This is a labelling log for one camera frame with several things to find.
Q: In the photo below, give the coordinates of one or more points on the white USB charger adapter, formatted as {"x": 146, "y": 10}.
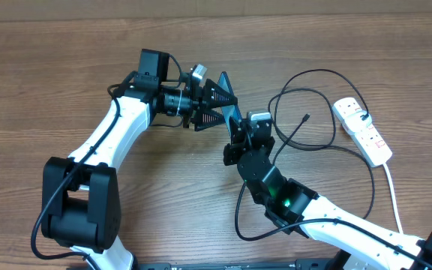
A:
{"x": 357, "y": 122}

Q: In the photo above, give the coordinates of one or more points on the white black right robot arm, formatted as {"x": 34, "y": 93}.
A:
{"x": 295, "y": 208}

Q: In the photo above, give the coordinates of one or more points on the brown cardboard backdrop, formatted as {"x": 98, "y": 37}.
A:
{"x": 45, "y": 10}

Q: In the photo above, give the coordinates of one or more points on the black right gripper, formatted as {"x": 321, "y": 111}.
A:
{"x": 234, "y": 150}

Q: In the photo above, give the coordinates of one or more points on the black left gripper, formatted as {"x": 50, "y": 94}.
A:
{"x": 196, "y": 112}

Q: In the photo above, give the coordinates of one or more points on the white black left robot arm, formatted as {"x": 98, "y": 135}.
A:
{"x": 81, "y": 211}

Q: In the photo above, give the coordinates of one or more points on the white power strip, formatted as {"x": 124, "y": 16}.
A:
{"x": 370, "y": 143}

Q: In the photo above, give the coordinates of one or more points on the blue Samsung smartphone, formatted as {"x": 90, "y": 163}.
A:
{"x": 230, "y": 111}

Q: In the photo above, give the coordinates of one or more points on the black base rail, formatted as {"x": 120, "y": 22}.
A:
{"x": 299, "y": 264}

